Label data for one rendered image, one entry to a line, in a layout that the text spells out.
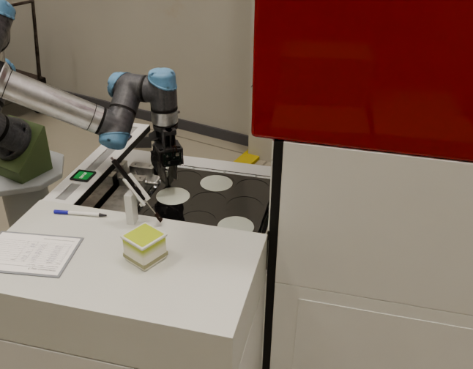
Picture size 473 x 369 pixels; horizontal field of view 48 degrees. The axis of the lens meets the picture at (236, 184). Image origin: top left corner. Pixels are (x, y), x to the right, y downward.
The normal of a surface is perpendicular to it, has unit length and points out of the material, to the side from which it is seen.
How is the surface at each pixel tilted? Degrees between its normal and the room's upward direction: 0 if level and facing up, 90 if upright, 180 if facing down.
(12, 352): 90
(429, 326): 90
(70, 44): 90
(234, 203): 0
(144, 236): 0
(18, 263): 0
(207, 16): 90
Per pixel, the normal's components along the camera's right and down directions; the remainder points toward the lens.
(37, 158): 0.85, 0.27
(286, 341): -0.24, 0.49
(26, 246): 0.01, -0.86
